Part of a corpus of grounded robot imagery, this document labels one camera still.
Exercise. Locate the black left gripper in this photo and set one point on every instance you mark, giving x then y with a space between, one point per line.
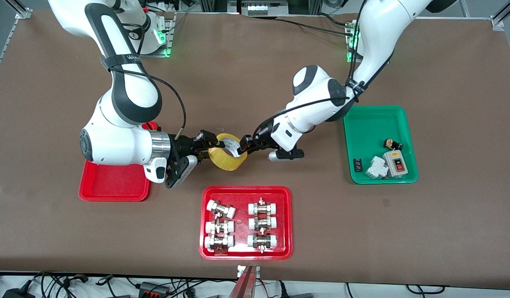
260 142

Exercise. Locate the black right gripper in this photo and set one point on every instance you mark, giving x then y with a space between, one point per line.
181 145

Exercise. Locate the yellow tape roll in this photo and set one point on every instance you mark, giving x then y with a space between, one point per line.
226 164

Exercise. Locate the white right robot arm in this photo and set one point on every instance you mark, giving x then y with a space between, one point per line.
114 145

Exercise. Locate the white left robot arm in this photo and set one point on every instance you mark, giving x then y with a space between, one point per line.
321 103

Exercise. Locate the red plastic tray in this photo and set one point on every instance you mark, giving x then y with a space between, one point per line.
110 186
242 194

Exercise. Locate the green plastic tray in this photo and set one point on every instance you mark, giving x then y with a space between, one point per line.
371 150

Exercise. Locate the metal pipe fitting white caps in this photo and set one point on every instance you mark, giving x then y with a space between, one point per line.
262 207
262 223
221 209
219 242
220 227
262 241

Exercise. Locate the black cylindrical capacitor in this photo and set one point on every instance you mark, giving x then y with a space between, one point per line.
357 165

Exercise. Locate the white circuit breaker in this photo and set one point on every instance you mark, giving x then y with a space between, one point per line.
377 167

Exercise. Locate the grey terminal block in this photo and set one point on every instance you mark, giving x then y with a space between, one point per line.
263 8

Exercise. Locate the black gold push button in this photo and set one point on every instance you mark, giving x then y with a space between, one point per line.
392 144

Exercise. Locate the grey orange connector box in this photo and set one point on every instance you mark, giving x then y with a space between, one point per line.
149 287

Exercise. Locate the black power adapter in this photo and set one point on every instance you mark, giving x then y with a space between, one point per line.
19 294

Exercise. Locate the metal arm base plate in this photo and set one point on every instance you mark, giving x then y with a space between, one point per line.
169 37
350 60

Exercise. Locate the small silver bracket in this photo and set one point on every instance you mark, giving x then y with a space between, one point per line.
239 271

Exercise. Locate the red metal post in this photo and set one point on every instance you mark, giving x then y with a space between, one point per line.
243 287

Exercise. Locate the grey on-off switch box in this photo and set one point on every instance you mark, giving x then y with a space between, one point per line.
395 163

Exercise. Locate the aluminium table corner bracket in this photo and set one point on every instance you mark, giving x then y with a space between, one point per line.
497 22
24 13

